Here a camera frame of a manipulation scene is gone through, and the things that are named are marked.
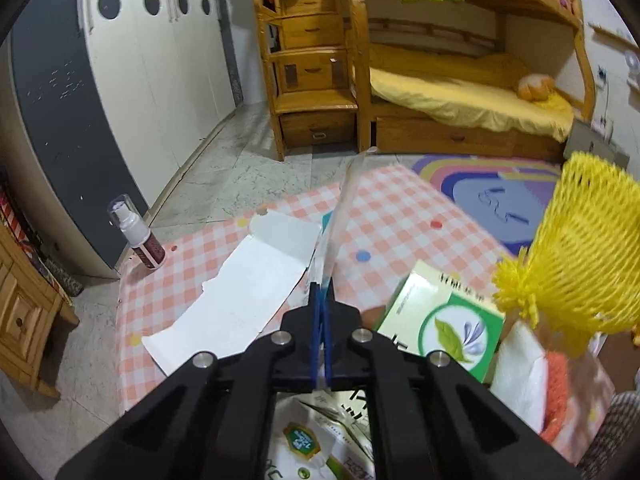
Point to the wooden bunk bed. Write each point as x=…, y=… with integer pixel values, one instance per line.
x=450, y=135

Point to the pink checked tablecloth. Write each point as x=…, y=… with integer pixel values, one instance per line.
x=400, y=210

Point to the white and maroon spray bottle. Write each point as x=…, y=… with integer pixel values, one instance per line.
x=142, y=245

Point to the wooden staircase drawers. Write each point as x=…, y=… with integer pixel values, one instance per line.
x=305, y=70

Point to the colourful rainbow rug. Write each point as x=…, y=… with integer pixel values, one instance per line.
x=480, y=195

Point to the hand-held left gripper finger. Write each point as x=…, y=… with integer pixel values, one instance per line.
x=315, y=340
x=327, y=340

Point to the orange plush toy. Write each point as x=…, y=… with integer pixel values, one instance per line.
x=535, y=87

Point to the dark grey wardrobe panel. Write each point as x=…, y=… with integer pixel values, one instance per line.
x=65, y=135

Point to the white and orange cloth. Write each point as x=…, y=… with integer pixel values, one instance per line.
x=517, y=375

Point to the green and white box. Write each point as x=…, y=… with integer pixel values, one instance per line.
x=450, y=330

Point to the grey storage box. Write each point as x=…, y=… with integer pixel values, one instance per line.
x=590, y=145

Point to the clear plastic wrapper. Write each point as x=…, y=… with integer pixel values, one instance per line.
x=340, y=215

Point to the white wardrobe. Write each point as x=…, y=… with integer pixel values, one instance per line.
x=150, y=85

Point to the yellow bedsheet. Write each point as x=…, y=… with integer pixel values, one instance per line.
x=450, y=90

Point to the wooden cabinet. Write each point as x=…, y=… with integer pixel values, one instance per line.
x=25, y=320

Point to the white cardboard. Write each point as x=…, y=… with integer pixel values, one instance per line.
x=240, y=295

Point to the white packet with green label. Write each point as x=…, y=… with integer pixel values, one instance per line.
x=300, y=440

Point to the pale green printed box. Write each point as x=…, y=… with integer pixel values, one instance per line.
x=357, y=420

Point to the yellow foam fruit net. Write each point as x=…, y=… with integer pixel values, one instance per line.
x=585, y=240

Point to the orange fuzzy cloth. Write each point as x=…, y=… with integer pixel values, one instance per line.
x=556, y=390

